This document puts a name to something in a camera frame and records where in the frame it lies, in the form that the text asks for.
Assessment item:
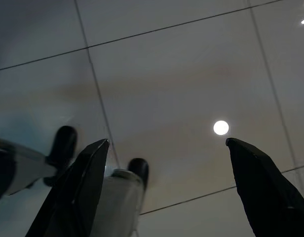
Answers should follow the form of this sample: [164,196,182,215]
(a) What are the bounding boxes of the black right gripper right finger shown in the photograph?
[225,137,304,237]

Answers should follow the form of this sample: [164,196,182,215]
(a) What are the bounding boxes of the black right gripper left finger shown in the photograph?
[25,138,110,237]

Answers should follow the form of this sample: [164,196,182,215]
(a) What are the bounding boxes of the silver robot right leg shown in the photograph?
[89,168,146,237]

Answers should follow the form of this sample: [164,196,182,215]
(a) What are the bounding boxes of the silver robot leg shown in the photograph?
[89,168,146,237]
[0,138,59,203]

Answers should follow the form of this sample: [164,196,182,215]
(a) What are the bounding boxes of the black robot left foot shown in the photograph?
[42,125,78,187]

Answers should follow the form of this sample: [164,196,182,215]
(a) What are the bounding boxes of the black robot foot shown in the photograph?
[42,125,78,187]
[127,158,150,191]

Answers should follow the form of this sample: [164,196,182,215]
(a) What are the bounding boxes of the silver robot left leg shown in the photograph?
[0,138,59,203]

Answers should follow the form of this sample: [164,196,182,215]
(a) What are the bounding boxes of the black robot right foot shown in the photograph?
[127,158,150,191]

